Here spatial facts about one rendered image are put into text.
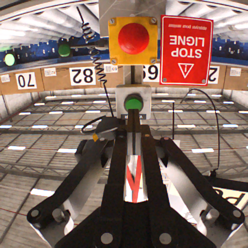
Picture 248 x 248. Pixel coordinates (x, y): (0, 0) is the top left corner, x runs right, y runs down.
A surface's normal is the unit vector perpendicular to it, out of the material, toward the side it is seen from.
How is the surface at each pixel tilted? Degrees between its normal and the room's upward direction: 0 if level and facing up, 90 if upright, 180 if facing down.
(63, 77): 91
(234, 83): 91
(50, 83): 90
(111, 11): 90
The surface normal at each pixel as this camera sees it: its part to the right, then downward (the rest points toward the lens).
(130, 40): -0.11, 0.48
